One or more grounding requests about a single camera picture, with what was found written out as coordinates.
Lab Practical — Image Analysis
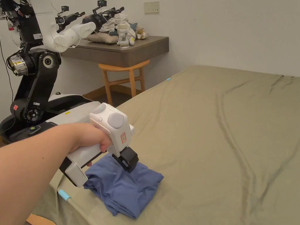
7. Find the beige wall socket plate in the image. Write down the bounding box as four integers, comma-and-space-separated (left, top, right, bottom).
144, 1, 160, 15

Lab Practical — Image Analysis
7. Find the blue shirt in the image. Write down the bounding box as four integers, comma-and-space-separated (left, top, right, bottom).
83, 154, 164, 220

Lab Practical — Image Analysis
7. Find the person's left hand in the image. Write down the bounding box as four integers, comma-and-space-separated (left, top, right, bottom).
69, 123, 110, 167

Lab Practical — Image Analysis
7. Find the wooden stool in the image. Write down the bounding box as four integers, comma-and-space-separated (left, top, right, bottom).
98, 59, 150, 106

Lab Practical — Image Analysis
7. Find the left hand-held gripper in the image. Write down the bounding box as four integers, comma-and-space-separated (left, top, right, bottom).
59, 102, 139, 188

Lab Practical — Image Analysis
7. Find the bed with beige sheet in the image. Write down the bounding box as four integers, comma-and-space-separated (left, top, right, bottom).
30, 65, 300, 225

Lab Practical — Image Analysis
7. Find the black and white robot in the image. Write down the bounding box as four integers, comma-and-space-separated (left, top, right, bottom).
0, 0, 125, 144

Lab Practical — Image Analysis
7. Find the brown wall-mounted desk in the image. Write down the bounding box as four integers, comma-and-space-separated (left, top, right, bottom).
59, 13, 169, 67

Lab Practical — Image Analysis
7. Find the person's left forearm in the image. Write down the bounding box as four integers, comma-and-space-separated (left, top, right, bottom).
0, 124, 79, 225

